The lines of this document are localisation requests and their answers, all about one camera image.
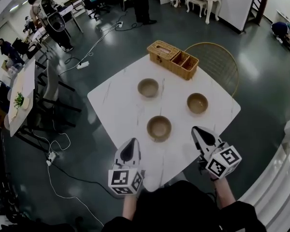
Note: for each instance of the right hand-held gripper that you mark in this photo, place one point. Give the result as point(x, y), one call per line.
point(223, 162)

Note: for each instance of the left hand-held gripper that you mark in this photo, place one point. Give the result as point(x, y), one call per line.
point(122, 179)

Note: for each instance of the beige ceramic bowl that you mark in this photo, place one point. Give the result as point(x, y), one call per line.
point(148, 87)
point(159, 128)
point(197, 103)

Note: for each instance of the person's right forearm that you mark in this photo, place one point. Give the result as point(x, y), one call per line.
point(223, 193)

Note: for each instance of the person's left forearm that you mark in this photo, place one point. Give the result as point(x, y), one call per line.
point(130, 207)

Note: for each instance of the black wrist band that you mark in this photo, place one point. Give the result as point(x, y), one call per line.
point(214, 179)

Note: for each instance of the person's black clothing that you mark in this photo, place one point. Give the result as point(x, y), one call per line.
point(178, 209)

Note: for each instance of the white power strip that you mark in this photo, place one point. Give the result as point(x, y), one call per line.
point(50, 158)
point(120, 24)
point(83, 65)

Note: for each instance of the woven wicker basket box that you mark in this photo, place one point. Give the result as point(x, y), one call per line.
point(163, 54)

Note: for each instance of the grey dining chair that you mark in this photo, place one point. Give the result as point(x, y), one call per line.
point(49, 86)

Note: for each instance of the green potted plant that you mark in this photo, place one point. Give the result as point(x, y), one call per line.
point(19, 100)

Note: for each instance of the white side table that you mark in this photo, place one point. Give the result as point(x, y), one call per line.
point(26, 81)

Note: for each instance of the white ornate stool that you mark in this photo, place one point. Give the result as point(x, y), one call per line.
point(195, 2)

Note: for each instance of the black office chair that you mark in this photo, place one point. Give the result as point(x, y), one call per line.
point(89, 1)

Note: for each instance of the wooden staircase with black rail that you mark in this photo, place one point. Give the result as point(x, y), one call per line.
point(259, 6)

